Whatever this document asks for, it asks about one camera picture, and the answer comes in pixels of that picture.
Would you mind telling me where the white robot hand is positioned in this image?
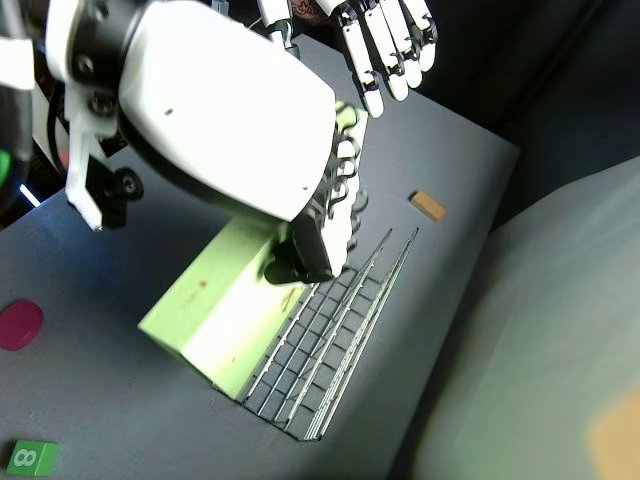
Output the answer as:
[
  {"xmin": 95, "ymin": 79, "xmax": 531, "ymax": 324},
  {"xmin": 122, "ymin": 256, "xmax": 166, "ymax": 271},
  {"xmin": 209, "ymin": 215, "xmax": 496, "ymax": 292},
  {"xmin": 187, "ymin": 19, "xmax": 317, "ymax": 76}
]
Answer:
[
  {"xmin": 257, "ymin": 0, "xmax": 441, "ymax": 120},
  {"xmin": 117, "ymin": 0, "xmax": 372, "ymax": 288}
]

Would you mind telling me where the pale green hardcover book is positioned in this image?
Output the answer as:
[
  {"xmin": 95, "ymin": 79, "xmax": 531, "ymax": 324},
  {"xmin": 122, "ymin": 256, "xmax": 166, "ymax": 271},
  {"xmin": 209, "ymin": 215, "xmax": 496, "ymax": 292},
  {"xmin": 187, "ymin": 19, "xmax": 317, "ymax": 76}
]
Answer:
[{"xmin": 137, "ymin": 102, "xmax": 372, "ymax": 402}]

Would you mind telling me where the tan wooden block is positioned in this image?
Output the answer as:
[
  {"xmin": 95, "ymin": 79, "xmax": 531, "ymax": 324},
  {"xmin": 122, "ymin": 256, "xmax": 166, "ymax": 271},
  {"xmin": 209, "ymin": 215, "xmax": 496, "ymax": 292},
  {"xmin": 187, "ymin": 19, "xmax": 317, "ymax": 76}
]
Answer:
[{"xmin": 409, "ymin": 190, "xmax": 448, "ymax": 223}]

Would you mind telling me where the magenta round disc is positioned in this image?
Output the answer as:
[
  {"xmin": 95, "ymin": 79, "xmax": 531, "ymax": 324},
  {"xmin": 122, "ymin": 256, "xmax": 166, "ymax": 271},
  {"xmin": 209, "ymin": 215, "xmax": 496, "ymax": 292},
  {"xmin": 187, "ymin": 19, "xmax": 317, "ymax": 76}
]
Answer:
[{"xmin": 0, "ymin": 298, "xmax": 45, "ymax": 352}]

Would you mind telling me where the grey table cloth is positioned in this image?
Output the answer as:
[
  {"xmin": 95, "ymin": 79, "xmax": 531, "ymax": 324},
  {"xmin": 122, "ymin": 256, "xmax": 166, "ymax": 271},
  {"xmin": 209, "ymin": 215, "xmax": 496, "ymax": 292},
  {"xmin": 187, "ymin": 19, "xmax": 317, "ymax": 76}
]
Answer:
[{"xmin": 0, "ymin": 33, "xmax": 522, "ymax": 480}]

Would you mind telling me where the green number eight block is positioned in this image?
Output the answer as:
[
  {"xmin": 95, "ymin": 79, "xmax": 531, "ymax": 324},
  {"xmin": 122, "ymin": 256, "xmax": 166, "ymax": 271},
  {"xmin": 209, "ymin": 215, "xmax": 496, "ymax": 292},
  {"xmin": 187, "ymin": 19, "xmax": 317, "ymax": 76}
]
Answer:
[{"xmin": 5, "ymin": 439, "xmax": 62, "ymax": 478}]

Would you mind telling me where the wire metal rack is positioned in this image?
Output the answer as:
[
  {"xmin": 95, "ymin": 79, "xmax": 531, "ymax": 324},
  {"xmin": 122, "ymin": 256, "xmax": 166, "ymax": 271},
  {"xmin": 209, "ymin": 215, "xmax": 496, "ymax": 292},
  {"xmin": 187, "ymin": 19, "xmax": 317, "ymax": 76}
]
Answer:
[{"xmin": 241, "ymin": 227, "xmax": 420, "ymax": 443}]

